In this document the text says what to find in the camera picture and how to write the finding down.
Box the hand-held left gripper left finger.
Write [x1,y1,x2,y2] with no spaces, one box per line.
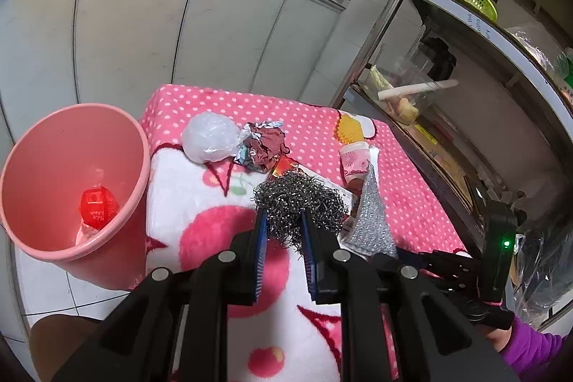
[51,209,269,382]

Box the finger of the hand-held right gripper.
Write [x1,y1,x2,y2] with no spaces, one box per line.
[396,247,476,271]
[418,266,477,295]

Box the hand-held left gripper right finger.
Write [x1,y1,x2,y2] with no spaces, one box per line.
[300,209,521,382]

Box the steel wool scrubber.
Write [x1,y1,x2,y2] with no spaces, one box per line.
[253,173,351,261]

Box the silver scouring pad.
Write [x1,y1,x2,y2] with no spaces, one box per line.
[339,162,400,261]

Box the small red box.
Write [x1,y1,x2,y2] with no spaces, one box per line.
[270,156,360,208]

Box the foil wrapper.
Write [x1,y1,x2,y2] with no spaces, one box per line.
[233,121,292,174]

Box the pink flowered cup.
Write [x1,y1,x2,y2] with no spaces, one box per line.
[339,141,371,191]

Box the white plastic bag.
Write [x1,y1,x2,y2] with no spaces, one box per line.
[181,112,241,164]

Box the yellow foam net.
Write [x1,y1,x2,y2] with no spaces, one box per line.
[336,113,367,148]

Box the red snack wrapper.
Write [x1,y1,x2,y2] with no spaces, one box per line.
[76,186,121,246]

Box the pink plastic bin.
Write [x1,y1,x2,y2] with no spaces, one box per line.
[0,105,150,292]

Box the person's right forearm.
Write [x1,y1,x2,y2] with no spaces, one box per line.
[500,316,571,382]

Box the person's right hand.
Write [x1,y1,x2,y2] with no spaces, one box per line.
[484,326,515,355]

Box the clear plastic bag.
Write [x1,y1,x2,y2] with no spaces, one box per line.
[515,225,573,320]

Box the cardboard sheet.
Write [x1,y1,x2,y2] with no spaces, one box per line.
[403,122,475,195]

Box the pink polka dot blanket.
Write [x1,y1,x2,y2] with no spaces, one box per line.
[141,84,471,382]

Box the yellow food piece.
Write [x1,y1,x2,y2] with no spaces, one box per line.
[396,98,422,121]

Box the white rolling pin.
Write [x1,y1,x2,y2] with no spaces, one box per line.
[377,79,460,102]

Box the pale vegetable piece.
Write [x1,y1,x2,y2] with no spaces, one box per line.
[369,66,395,92]

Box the clear plastic container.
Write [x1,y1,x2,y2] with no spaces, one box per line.
[362,46,442,125]

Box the brown wooden stool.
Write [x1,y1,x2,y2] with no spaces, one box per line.
[29,314,106,382]

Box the white kitchen cabinet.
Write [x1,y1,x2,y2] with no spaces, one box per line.
[0,0,350,141]

